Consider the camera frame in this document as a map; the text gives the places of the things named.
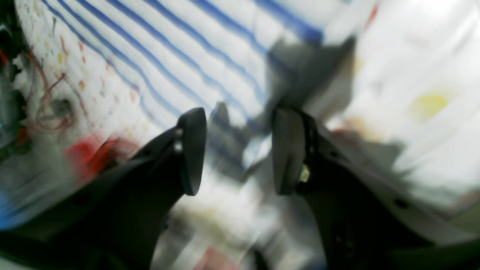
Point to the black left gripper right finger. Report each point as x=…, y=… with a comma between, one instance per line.
x=364, y=224

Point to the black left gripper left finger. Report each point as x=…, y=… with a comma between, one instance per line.
x=114, y=222

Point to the blue white striped t-shirt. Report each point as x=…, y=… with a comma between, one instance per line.
x=155, y=59

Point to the red black electronic module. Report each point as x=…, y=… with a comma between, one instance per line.
x=89, y=159

